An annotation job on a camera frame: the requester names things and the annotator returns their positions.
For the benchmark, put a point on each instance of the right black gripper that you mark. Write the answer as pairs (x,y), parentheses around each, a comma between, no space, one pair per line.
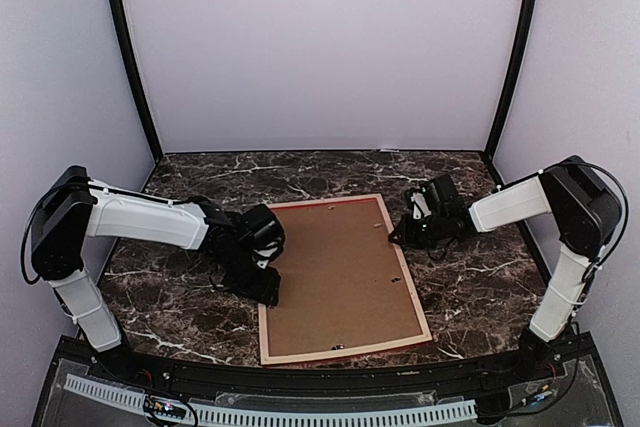
(406,238)

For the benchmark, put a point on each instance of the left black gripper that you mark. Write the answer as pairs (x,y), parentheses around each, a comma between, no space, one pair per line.
(262,292)

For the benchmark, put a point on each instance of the brown backing board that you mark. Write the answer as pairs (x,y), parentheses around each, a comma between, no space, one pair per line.
(340,277)

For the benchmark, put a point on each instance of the red wooden picture frame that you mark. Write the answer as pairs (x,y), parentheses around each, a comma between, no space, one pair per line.
(265,332)

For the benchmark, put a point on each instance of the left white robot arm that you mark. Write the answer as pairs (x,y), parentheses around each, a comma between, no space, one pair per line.
(78,207)

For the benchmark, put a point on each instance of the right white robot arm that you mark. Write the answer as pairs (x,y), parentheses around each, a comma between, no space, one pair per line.
(589,207)

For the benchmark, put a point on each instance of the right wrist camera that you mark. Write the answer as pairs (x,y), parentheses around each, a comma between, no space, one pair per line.
(417,203)

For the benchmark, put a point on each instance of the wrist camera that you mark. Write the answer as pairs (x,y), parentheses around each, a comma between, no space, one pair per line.
(417,203)
(264,255)

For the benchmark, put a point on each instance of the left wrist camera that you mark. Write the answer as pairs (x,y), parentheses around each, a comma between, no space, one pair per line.
(264,255)

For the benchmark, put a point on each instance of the black front table rail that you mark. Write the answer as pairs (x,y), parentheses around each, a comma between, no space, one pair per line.
(578,372)

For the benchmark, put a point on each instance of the white cable tray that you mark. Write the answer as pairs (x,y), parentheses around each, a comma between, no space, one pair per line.
(239,410)

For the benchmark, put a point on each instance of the right black corner post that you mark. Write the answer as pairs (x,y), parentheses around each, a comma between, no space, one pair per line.
(521,36)

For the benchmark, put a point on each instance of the black corner post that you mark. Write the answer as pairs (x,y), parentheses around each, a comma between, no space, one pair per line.
(119,19)
(521,36)

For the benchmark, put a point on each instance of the left black corner post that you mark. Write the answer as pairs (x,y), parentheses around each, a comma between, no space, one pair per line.
(119,19)

